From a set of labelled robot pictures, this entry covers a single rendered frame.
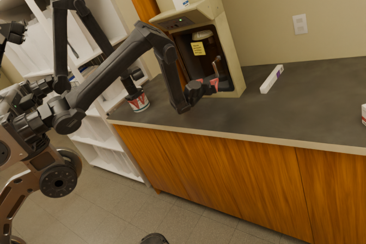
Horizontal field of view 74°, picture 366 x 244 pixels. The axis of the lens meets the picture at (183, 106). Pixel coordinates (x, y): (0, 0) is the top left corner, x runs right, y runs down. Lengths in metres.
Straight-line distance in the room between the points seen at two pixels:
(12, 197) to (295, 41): 1.67
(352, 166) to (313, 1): 0.87
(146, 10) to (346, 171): 1.22
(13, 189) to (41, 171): 0.18
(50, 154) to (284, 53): 1.42
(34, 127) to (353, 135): 1.07
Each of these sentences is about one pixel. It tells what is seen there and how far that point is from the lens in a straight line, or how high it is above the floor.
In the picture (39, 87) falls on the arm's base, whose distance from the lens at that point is 1.29.
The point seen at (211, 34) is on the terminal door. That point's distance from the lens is 1.30.
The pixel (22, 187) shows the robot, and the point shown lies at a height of 1.15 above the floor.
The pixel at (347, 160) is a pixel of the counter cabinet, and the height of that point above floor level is 0.83.
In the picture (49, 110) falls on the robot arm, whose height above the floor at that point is 1.47.
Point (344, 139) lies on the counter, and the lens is 1.08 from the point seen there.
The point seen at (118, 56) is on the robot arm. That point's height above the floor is 1.52.
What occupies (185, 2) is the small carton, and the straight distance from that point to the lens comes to 1.27.
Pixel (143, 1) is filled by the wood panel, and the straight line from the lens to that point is 1.46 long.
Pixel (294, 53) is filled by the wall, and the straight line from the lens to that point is 1.71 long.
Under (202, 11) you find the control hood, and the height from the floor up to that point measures 1.47.
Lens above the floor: 1.67
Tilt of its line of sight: 27 degrees down
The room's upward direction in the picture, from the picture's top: 24 degrees counter-clockwise
